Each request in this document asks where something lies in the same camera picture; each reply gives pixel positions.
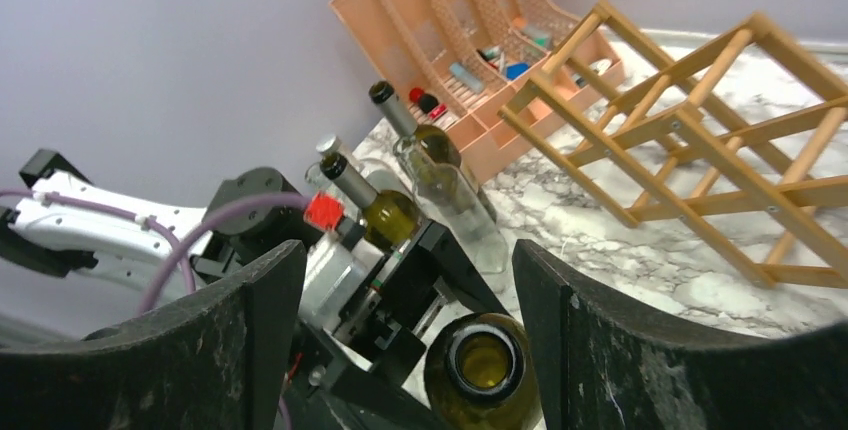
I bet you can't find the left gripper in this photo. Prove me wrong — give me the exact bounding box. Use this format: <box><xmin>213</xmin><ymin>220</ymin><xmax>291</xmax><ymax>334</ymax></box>
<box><xmin>291</xmin><ymin>220</ymin><xmax>506</xmax><ymax>429</ymax></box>

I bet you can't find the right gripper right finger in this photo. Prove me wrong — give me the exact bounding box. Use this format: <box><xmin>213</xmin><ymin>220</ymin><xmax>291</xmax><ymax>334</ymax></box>
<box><xmin>512</xmin><ymin>239</ymin><xmax>847</xmax><ymax>429</ymax></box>

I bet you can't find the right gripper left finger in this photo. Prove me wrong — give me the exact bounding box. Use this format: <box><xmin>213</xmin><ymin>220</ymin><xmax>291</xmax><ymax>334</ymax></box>
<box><xmin>1</xmin><ymin>240</ymin><xmax>306</xmax><ymax>429</ymax></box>

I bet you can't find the green wine bottle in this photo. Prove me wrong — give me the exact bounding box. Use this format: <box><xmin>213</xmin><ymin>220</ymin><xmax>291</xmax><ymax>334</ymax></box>
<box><xmin>368</xmin><ymin>80</ymin><xmax>497</xmax><ymax>221</ymax></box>
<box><xmin>319</xmin><ymin>152</ymin><xmax>424</xmax><ymax>251</ymax></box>
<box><xmin>423</xmin><ymin>313</ymin><xmax>542</xmax><ymax>430</ymax></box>

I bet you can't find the tall clear glass bottle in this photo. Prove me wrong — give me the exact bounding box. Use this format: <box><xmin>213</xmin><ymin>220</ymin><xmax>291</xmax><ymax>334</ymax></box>
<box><xmin>394</xmin><ymin>139</ymin><xmax>509</xmax><ymax>278</ymax></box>

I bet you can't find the wooden wine rack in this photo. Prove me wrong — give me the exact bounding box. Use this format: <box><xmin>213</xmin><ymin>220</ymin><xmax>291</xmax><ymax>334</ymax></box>
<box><xmin>499</xmin><ymin>0</ymin><xmax>847</xmax><ymax>288</ymax></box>

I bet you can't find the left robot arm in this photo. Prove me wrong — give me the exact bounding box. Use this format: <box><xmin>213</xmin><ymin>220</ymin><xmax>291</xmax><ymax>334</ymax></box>
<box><xmin>1</xmin><ymin>150</ymin><xmax>524</xmax><ymax>429</ymax></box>

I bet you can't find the green wine bottle front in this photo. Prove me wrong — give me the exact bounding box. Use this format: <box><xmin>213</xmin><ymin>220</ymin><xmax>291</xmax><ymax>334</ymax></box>
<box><xmin>319</xmin><ymin>152</ymin><xmax>424</xmax><ymax>251</ymax></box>

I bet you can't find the red item in organizer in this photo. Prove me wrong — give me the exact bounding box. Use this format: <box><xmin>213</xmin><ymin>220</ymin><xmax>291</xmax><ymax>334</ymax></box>
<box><xmin>408</xmin><ymin>87</ymin><xmax>447</xmax><ymax>121</ymax></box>

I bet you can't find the blue item in organizer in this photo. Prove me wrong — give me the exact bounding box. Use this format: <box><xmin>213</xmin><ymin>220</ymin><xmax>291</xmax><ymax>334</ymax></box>
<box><xmin>504</xmin><ymin>62</ymin><xmax>530</xmax><ymax>81</ymax></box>

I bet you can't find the pink plastic file organizer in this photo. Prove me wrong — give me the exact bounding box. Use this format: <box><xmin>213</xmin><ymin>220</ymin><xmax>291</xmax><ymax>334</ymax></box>
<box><xmin>329</xmin><ymin>0</ymin><xmax>627</xmax><ymax>184</ymax></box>

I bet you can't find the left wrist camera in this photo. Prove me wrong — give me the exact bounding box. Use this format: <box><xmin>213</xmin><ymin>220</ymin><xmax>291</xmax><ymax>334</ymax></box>
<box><xmin>298</xmin><ymin>193</ymin><xmax>384</xmax><ymax>333</ymax></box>

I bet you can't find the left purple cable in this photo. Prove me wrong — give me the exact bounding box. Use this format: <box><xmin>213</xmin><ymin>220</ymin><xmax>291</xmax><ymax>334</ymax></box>
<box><xmin>0</xmin><ymin>188</ymin><xmax>313</xmax><ymax>316</ymax></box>

